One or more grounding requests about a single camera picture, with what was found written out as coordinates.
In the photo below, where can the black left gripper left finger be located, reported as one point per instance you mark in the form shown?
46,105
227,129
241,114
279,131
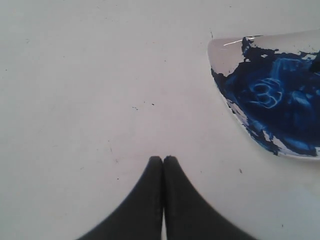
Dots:
140,215

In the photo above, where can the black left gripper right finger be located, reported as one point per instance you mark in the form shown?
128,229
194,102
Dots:
188,216

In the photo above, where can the white square paint plate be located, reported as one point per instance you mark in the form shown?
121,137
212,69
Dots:
271,83

